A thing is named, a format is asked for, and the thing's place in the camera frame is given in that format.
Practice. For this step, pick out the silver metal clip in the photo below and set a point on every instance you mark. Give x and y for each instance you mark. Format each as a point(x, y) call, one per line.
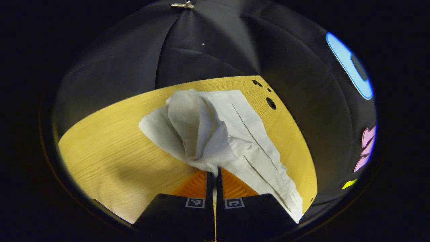
point(183, 5)

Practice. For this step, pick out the off-white jeans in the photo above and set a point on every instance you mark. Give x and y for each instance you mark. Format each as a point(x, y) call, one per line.
point(215, 131)

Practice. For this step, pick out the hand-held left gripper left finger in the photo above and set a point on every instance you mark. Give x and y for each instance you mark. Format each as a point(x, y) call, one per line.
point(210, 208)

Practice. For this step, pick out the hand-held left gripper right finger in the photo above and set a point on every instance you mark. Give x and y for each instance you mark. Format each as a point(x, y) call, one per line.
point(219, 208)

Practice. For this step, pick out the black backdrop cloth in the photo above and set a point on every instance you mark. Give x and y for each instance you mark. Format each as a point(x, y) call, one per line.
point(201, 47)

